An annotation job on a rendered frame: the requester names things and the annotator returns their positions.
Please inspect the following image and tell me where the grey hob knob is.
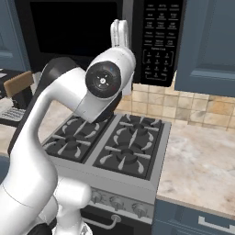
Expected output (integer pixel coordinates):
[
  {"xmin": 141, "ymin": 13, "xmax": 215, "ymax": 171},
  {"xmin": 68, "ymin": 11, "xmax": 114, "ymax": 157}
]
[
  {"xmin": 131, "ymin": 202, "xmax": 149, "ymax": 219},
  {"xmin": 109, "ymin": 196, "xmax": 126, "ymax": 212},
  {"xmin": 91, "ymin": 190, "xmax": 104, "ymax": 205}
]

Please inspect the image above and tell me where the blue base cupboard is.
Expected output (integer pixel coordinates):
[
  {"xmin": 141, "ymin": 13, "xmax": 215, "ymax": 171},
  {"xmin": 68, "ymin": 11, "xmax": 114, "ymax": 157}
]
[{"xmin": 0, "ymin": 153, "xmax": 11, "ymax": 185}]

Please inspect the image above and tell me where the black oven door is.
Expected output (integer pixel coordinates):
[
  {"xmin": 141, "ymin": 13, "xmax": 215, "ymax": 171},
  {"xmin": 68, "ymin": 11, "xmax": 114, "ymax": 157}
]
[{"xmin": 80, "ymin": 205, "xmax": 153, "ymax": 235}]

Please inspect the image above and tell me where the black microwave oven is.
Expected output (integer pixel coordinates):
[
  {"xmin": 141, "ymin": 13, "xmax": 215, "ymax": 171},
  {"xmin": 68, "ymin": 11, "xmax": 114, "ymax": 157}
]
[{"xmin": 14, "ymin": 0, "xmax": 187, "ymax": 88}]

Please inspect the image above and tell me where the blue wall cupboard door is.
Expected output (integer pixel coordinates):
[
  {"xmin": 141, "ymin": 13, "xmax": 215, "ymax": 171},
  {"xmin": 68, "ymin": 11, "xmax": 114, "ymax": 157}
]
[
  {"xmin": 173, "ymin": 0, "xmax": 235, "ymax": 98},
  {"xmin": 0, "ymin": 0, "xmax": 32, "ymax": 73}
]

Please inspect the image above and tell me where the grey microwave door handle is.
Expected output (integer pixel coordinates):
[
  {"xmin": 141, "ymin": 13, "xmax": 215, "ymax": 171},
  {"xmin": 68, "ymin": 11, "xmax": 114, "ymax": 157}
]
[{"xmin": 122, "ymin": 0, "xmax": 136, "ymax": 84}]

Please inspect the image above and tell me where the black microwave door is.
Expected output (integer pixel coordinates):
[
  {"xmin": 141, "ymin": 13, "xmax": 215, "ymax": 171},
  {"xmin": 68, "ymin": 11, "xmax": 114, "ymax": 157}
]
[{"xmin": 14, "ymin": 0, "xmax": 136, "ymax": 74}]

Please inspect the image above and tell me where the white drawer handle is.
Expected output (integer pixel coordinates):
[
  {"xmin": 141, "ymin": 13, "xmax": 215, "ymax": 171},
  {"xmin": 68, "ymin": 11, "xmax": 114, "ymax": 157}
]
[{"xmin": 197, "ymin": 215, "xmax": 235, "ymax": 235}]

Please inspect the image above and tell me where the steel gas hob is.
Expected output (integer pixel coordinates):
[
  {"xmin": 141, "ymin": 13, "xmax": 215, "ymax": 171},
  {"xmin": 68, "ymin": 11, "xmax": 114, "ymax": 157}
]
[{"xmin": 40, "ymin": 112, "xmax": 173, "ymax": 217}]

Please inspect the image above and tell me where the grey oven door handle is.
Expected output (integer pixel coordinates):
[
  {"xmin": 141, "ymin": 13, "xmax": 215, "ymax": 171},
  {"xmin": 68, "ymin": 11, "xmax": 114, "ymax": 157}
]
[{"xmin": 81, "ymin": 214, "xmax": 122, "ymax": 230}]

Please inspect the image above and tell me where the blue drawer front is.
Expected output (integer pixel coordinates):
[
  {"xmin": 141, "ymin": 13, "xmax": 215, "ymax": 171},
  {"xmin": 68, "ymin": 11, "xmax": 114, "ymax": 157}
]
[{"xmin": 151, "ymin": 198, "xmax": 235, "ymax": 235}]

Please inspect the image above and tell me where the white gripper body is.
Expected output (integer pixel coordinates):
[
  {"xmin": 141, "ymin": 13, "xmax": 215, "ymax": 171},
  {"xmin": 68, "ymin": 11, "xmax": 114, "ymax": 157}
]
[{"xmin": 109, "ymin": 18, "xmax": 130, "ymax": 50}]

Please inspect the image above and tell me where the brown and black block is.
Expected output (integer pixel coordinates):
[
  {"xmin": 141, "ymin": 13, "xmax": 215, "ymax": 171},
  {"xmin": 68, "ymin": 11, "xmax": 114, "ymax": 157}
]
[{"xmin": 3, "ymin": 70, "xmax": 35, "ymax": 110}]

